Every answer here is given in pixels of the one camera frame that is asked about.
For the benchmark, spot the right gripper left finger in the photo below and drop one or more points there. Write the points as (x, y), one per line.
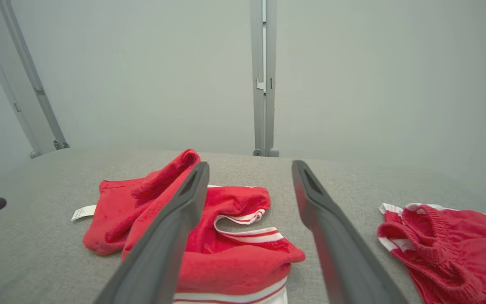
(158, 253)

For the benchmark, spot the grey metal partition post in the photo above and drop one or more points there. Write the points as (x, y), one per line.
(23, 84)
(264, 63)

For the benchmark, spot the red shorts white waistband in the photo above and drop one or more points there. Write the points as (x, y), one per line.
(458, 253)

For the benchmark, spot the red jersey white sleeves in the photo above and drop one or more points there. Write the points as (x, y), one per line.
(234, 261)

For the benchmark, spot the grey cylindrical door stopper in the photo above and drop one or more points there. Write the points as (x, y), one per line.
(274, 152)

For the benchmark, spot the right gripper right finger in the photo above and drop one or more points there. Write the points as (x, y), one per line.
(344, 261)

